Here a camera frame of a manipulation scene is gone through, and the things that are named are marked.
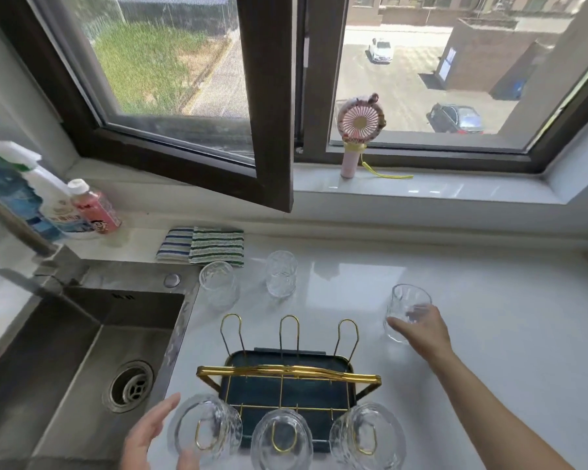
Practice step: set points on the person's right hand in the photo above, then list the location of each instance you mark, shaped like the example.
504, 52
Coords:
433, 337

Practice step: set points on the person's left hand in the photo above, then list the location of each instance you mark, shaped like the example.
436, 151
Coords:
142, 447

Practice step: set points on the person's right thumb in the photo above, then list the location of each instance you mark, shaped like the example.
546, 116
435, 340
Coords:
400, 326

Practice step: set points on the person's left thumb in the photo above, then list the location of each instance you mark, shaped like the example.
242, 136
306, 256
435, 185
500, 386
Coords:
188, 460

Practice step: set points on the clear drinking glass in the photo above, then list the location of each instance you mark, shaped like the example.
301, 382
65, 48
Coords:
407, 301
281, 274
282, 443
208, 430
367, 435
219, 286

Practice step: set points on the person's right forearm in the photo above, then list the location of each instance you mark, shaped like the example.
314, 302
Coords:
490, 416

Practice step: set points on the dark green drip tray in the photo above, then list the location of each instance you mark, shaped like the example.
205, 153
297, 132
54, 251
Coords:
255, 394

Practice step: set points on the metal sink drain strainer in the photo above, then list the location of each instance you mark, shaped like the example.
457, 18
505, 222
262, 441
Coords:
129, 386

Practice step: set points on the stainless steel sink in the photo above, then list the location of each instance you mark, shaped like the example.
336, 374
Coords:
54, 367

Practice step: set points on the round metal sink button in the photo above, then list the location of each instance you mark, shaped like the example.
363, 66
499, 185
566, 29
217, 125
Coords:
172, 280

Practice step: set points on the green striped dish cloth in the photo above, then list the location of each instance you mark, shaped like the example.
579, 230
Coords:
217, 246

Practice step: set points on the pink handheld fan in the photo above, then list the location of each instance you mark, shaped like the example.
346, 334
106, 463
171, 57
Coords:
358, 123

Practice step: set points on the dark car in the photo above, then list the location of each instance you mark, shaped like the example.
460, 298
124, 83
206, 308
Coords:
454, 118

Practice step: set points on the blue striped dish cloth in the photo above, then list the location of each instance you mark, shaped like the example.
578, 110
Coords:
175, 244

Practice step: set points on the open dark brown window sash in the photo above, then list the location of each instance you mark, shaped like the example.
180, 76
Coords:
269, 92

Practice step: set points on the pink bottle with white cap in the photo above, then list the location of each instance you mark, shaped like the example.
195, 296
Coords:
95, 208

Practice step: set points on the stainless steel faucet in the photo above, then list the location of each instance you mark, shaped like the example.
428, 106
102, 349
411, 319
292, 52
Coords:
29, 234

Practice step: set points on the white car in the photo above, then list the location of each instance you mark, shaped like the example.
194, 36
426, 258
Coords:
381, 49

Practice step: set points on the white spray bottle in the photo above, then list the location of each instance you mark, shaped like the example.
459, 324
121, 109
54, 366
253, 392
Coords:
54, 200

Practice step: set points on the blue cleaner bottle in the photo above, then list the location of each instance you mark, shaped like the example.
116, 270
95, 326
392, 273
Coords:
7, 190

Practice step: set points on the dark brown window frame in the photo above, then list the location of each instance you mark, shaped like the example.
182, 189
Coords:
318, 73

